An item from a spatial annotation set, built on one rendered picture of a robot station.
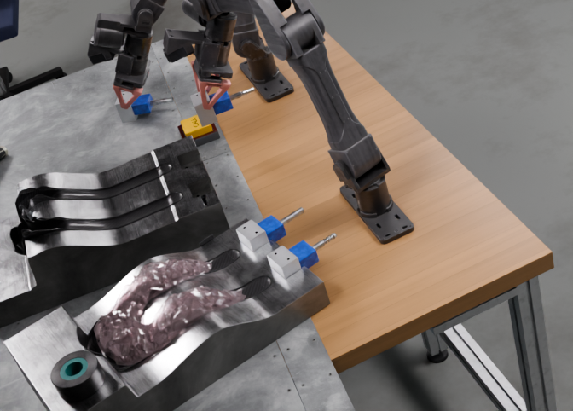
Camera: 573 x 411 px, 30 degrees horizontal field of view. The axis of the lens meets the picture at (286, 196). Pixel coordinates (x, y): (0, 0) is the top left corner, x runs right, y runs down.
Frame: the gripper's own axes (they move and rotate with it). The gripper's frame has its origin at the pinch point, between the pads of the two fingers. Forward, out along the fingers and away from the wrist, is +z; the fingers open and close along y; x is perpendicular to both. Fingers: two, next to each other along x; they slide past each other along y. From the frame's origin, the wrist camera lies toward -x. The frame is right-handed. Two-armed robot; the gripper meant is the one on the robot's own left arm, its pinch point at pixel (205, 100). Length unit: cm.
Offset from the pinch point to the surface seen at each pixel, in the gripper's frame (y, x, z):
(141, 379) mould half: 64, -19, 20
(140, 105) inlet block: -26.0, -7.6, 16.2
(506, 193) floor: -48, 112, 48
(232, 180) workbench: 9.5, 6.6, 13.5
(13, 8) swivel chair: -195, -25, 68
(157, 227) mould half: 27.7, -12.1, 13.8
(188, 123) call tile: -11.6, 0.7, 12.2
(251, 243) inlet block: 40.8, 2.3, 7.5
